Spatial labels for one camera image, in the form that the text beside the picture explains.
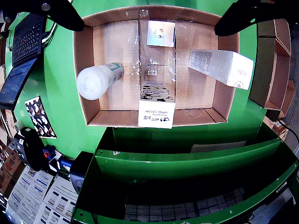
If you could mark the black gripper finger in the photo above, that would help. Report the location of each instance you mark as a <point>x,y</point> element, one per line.
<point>257,11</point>
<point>58,11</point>

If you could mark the red box silver top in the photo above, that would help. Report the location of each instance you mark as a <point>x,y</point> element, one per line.
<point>161,33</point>

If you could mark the shallow cardboard tray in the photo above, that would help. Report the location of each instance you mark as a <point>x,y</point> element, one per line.
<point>112,46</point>

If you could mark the small blue red box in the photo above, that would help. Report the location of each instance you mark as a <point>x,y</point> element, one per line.
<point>49,152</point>

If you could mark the cow print hand cream box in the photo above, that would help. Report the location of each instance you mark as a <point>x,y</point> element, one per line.
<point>156,114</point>

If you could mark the cardboard box red letters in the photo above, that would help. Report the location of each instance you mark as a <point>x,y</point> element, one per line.
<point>10,170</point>

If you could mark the black laptop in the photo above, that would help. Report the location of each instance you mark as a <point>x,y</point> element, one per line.
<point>25,42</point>

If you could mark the tall white carton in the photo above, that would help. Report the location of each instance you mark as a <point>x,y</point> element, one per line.
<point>222,65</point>

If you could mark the plastic bottle teal label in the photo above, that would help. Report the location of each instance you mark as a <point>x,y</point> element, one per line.
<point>93,81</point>

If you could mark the cow pattern flat card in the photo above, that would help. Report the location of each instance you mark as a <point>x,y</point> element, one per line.
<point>40,119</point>

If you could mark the black round device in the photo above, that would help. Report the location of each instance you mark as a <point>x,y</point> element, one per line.
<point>35,151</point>

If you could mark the black plastic device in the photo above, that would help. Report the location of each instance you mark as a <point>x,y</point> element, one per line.
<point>78,172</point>

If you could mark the green metal shelf unit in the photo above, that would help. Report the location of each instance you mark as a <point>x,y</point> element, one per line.
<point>187,161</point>

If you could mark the printed paper sheet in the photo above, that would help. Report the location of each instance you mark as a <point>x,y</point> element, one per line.
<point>58,200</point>
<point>28,193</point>

